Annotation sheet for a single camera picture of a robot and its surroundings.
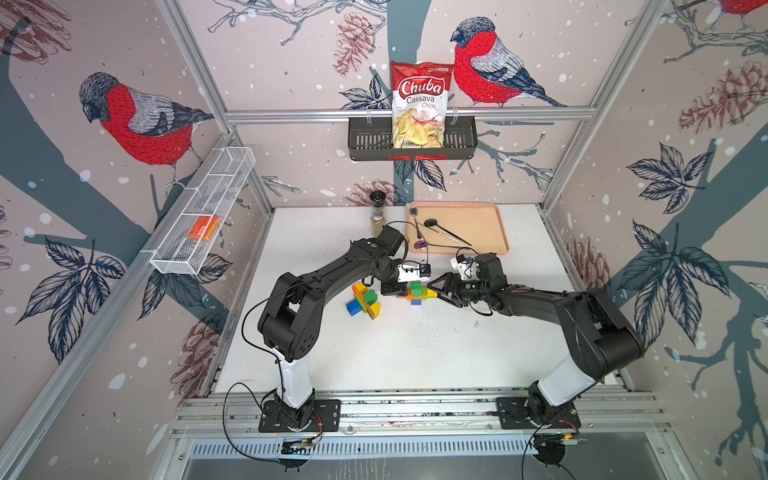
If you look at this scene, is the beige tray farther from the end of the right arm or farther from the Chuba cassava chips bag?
the Chuba cassava chips bag

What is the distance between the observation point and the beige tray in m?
1.10

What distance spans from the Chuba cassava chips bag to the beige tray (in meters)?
0.38

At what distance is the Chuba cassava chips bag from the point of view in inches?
33.7
